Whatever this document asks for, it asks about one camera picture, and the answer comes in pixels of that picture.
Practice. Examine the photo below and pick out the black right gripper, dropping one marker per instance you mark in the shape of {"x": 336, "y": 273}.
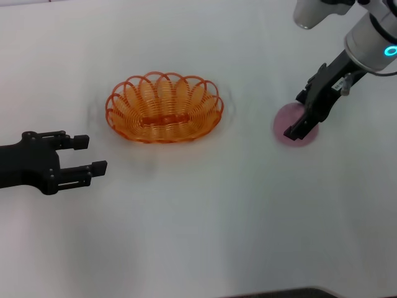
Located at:
{"x": 332, "y": 83}

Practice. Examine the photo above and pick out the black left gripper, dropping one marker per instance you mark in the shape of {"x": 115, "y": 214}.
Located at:
{"x": 28, "y": 164}

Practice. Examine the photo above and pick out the pink peach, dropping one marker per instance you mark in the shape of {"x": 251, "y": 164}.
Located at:
{"x": 287, "y": 122}

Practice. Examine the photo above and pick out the orange woven plastic basket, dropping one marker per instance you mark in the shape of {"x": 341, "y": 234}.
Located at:
{"x": 164, "y": 115}

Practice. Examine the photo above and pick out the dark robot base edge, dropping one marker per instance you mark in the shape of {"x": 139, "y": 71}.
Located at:
{"x": 279, "y": 293}

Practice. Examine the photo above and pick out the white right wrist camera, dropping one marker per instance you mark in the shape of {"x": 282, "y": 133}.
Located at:
{"x": 319, "y": 12}

